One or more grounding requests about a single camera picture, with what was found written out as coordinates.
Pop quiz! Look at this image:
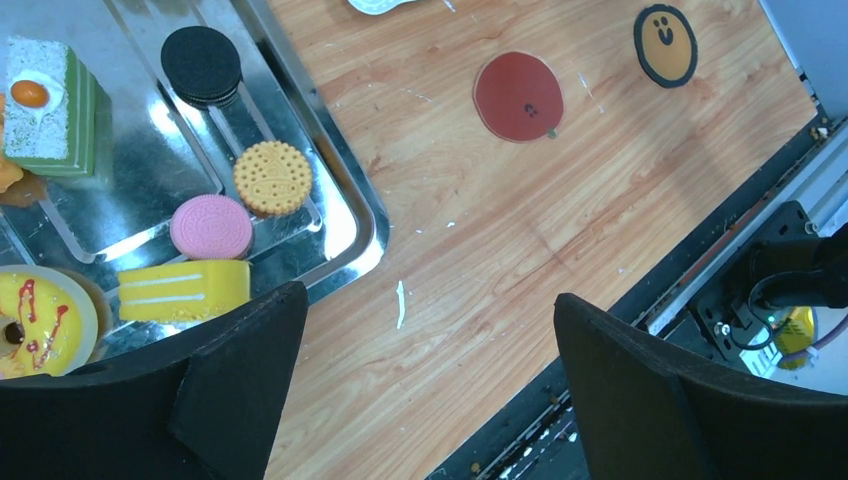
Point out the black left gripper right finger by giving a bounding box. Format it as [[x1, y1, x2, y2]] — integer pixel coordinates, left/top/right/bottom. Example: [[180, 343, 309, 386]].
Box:
[[555, 294, 847, 479]]

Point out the black sandwich cookie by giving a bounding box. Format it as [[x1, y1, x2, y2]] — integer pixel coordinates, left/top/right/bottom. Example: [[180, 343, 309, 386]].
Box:
[[160, 25, 243, 107]]

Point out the red apple coaster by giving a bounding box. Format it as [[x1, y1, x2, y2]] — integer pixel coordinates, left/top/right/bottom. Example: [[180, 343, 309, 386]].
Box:
[[472, 51, 565, 143]]

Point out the yellow glazed donut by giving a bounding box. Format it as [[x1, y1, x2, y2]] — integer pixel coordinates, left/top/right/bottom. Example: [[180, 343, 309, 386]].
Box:
[[1, 264, 99, 380]]

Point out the green layered cake slice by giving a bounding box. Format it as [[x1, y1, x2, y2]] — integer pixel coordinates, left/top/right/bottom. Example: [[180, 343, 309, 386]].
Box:
[[3, 36, 111, 178]]

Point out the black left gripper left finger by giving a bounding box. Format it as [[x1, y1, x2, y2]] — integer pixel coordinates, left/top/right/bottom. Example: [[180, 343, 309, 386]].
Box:
[[1, 282, 309, 479]]

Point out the white three-tier dessert stand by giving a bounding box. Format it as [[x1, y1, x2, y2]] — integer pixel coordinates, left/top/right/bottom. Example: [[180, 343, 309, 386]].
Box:
[[348, 0, 415, 16]]

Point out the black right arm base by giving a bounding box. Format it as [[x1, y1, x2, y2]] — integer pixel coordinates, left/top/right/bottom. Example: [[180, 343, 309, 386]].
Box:
[[688, 201, 847, 361]]

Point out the yellow round biscuit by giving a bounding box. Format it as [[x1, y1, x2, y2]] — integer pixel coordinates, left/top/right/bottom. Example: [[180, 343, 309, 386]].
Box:
[[233, 141, 313, 216]]

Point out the stainless steel tray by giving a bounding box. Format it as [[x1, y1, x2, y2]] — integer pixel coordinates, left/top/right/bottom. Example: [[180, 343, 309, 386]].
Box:
[[1, 1, 389, 359]]

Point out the yellow cake slice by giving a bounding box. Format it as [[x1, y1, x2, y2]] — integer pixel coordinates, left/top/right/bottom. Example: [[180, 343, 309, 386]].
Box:
[[118, 260, 251, 323]]

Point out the pink sandwich cookie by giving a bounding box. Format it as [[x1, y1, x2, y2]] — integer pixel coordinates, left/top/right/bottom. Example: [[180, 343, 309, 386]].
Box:
[[169, 194, 253, 260]]

